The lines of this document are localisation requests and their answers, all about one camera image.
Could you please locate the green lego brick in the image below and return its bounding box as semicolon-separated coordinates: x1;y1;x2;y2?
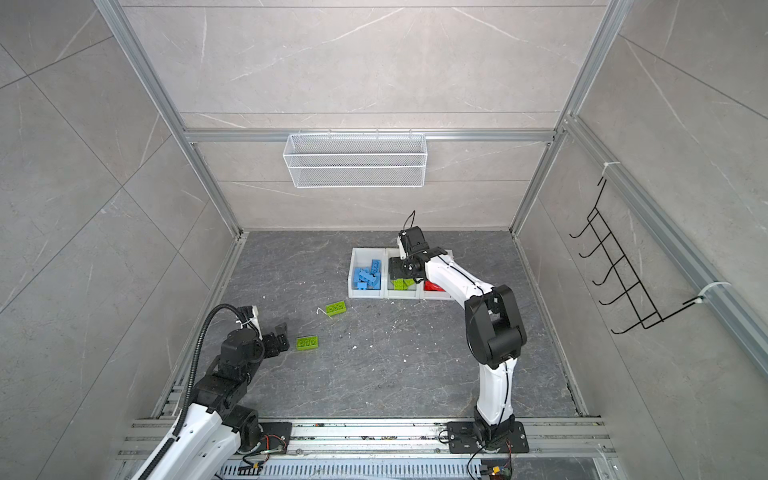
324;301;347;317
391;279;416;291
296;336;319;351

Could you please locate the blue lego brick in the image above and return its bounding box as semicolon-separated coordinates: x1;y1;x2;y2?
369;259;381;277
352;268;369;290

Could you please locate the blue lego brick low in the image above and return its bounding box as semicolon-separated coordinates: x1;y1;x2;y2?
365;274;381;290

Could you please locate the white three-compartment bin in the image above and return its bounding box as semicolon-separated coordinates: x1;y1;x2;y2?
347;248;451;301

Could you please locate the red arch lego piece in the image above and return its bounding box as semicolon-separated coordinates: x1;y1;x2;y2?
423;280;444;292

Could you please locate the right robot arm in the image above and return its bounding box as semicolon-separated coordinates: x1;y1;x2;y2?
389;247;527;448

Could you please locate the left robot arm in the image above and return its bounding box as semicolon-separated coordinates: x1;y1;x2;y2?
134;304;292;479

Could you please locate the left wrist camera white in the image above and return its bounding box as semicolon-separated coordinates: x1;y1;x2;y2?
237;305;263;340

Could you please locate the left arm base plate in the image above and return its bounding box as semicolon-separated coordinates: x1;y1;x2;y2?
237;421;293;455

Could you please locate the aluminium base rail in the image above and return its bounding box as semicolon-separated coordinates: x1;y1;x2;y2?
113;416;619;480

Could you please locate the white wire mesh basket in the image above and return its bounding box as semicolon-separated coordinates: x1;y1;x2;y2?
283;133;428;189

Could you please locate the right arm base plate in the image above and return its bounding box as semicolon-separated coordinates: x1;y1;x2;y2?
445;419;530;454

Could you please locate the black wire hook rack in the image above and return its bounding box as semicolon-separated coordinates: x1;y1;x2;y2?
568;177;705;335

